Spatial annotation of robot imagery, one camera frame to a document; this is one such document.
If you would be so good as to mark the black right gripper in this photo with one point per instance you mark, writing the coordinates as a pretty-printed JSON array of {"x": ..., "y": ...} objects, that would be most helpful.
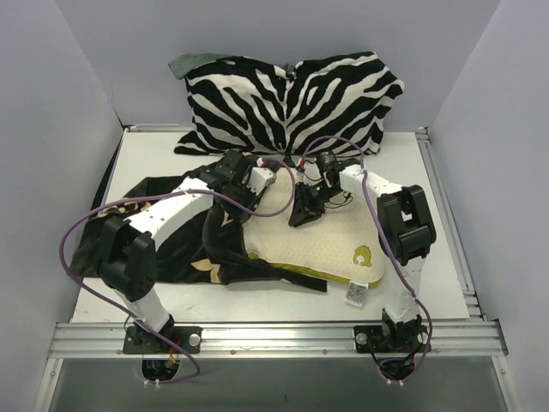
[{"x": 307, "y": 202}]

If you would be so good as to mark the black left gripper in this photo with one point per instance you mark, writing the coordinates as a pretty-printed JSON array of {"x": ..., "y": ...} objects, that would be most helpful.
[{"x": 237, "y": 194}]

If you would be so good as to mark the cream yellow-edged pillow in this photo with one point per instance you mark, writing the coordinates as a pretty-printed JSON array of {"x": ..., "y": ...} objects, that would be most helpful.
[{"x": 341, "y": 246}]

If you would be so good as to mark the black floral pillowcase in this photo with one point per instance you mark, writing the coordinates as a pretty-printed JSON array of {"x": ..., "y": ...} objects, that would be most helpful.
[{"x": 207, "y": 249}]

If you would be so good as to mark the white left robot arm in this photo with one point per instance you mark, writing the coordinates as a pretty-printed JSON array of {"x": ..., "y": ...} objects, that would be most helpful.
[{"x": 127, "y": 253}]

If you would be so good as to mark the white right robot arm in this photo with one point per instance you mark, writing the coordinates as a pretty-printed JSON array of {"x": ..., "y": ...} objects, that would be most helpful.
[{"x": 403, "y": 221}]

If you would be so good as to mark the zebra print pillow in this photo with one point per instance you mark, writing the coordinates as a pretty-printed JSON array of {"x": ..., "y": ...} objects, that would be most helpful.
[{"x": 337, "y": 103}]

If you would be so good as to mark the white pillow care label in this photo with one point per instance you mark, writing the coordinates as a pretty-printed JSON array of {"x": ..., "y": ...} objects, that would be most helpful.
[{"x": 355, "y": 294}]

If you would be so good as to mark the grey cloth behind zebra pillow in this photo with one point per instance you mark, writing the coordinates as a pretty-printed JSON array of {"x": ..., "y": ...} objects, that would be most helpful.
[{"x": 183, "y": 64}]

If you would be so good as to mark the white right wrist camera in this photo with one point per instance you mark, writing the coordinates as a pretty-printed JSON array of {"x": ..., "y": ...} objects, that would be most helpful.
[{"x": 305, "y": 170}]

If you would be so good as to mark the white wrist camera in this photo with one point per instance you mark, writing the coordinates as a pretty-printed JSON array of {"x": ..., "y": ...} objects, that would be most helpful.
[
  {"x": 305, "y": 170},
  {"x": 260, "y": 179}
]

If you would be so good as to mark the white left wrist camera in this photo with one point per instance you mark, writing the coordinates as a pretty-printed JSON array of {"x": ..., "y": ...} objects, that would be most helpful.
[{"x": 260, "y": 179}]

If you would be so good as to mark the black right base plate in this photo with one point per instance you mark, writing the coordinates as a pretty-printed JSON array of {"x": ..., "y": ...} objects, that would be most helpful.
[{"x": 386, "y": 339}]

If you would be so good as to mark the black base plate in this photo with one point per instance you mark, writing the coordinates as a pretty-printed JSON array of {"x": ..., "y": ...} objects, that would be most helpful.
[
  {"x": 167, "y": 339},
  {"x": 386, "y": 339}
]

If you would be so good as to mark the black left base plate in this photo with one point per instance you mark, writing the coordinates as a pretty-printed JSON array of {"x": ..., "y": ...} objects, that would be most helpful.
[{"x": 167, "y": 339}]

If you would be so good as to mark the aluminium front rail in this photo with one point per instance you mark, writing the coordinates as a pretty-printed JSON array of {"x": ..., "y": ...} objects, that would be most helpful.
[{"x": 453, "y": 338}]

